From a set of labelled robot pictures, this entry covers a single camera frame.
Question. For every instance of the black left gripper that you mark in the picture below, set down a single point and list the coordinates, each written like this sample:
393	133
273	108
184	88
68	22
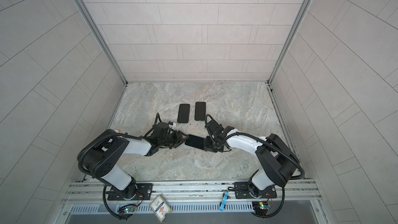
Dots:
178	140

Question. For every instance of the right circuit board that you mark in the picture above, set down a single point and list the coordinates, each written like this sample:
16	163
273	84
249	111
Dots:
260	208

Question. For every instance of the black phone case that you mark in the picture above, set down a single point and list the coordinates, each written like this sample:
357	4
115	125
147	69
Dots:
183	113
200	111

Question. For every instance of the blue clip tag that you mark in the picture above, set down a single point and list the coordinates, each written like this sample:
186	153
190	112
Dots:
224	201

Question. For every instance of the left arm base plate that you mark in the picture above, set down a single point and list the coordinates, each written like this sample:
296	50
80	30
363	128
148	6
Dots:
135	192

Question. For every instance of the white label card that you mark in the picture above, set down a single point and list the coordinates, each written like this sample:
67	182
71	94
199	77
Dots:
160	208

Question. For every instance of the aluminium front rail frame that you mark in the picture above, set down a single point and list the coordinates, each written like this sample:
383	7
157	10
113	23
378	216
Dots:
184	196

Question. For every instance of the left circuit board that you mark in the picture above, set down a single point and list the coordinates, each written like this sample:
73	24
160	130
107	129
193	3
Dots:
127	209

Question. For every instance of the aluminium corner rail left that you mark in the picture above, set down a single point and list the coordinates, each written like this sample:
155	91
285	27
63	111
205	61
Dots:
99	37

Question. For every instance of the circuit board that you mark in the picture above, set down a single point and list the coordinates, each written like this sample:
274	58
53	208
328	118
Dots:
127	209
260	208

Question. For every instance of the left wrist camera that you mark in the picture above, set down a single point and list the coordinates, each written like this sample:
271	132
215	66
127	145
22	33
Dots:
172	125

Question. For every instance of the light blue phone case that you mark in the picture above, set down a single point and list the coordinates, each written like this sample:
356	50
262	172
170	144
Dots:
195	142

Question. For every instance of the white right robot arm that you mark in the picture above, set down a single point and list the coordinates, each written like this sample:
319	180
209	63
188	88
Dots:
279	164

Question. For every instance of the aluminium corner rail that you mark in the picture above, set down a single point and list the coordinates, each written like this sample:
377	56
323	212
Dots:
99	37
297	22

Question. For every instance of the aluminium corner rail right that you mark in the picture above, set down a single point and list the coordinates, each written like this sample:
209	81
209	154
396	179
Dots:
297	22

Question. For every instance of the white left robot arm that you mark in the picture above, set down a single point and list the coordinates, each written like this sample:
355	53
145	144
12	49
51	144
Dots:
99	158

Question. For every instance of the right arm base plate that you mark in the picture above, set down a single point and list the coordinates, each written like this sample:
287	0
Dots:
246	190

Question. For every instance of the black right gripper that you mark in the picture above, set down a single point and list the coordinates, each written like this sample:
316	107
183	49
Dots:
208	148

